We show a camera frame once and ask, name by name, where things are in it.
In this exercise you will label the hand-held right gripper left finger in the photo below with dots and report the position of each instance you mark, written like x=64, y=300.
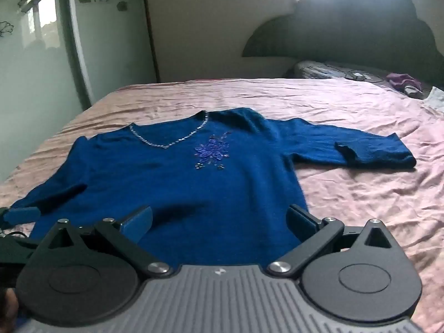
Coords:
x=136, y=224

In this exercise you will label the wardrobe with floral glass door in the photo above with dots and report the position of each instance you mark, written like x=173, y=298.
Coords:
x=38, y=59

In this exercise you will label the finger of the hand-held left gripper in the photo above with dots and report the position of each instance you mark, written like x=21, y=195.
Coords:
x=21, y=215

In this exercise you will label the white cloth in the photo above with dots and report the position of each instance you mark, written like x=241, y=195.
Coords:
x=435, y=100

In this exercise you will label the bed with pink sheet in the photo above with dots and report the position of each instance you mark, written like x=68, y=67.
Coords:
x=364, y=197

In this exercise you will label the blue knit sweater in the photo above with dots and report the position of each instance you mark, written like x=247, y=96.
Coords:
x=180, y=187

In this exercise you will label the dark cloud-shaped headboard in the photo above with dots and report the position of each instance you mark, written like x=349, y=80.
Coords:
x=347, y=27

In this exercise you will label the patterned pillow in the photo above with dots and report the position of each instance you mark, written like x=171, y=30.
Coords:
x=333, y=71

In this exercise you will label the purple cloth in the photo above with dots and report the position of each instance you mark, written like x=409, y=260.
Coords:
x=402, y=81

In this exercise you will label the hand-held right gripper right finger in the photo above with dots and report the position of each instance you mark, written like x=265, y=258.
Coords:
x=297, y=220

